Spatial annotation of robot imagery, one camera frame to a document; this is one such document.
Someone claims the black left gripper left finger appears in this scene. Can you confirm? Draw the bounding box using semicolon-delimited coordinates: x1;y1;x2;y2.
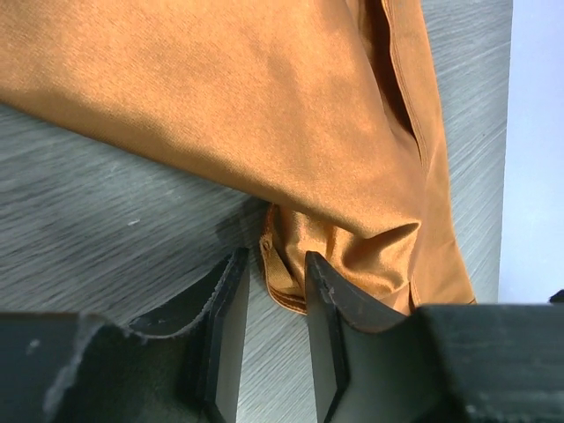
129;248;249;422

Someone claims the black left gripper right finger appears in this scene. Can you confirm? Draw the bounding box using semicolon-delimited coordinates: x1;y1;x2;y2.
306;252;417;422

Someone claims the orange cloth napkin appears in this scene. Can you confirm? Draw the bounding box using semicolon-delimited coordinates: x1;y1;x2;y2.
1;1;475;314

